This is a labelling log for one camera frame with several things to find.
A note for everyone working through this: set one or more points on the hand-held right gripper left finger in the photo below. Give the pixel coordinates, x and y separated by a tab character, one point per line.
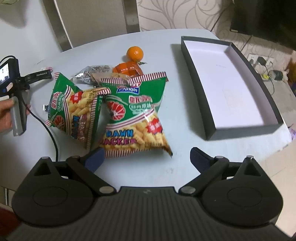
94	160

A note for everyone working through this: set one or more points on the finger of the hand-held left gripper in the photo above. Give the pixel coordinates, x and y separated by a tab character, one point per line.
39	75

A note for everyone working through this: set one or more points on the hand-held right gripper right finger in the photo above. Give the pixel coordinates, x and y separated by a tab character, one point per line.
196	158

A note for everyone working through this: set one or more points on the green prawn cracker bag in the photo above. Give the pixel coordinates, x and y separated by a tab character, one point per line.
138	115
69	111

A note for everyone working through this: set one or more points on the clear peanut packet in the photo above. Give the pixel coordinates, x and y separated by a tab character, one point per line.
99	68

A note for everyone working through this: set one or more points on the black cardboard box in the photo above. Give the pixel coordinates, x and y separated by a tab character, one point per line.
219	81

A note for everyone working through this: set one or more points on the orange snack packet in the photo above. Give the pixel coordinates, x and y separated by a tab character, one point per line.
126	68

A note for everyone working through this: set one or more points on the mandarin orange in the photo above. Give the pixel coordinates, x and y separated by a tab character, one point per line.
135	53

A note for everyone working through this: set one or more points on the person's left hand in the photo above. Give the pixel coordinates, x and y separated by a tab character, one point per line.
4	115

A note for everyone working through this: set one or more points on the small candy wrapper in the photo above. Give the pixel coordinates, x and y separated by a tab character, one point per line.
45	68
45	108

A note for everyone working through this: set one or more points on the yellow-green small item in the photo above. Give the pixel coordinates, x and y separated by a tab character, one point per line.
265	77

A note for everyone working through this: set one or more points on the person's red sweater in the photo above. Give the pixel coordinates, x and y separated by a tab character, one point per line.
4	217

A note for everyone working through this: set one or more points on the grey-green device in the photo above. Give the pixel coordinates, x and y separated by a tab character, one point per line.
278	76

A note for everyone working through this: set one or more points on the black power adapter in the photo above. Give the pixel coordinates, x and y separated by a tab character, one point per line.
261	60

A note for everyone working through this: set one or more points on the black television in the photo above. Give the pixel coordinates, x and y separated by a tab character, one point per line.
266	18

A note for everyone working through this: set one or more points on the grey chair with metal frame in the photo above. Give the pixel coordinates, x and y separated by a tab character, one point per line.
92	23

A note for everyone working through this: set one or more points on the white wall socket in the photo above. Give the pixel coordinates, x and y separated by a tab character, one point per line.
252	58

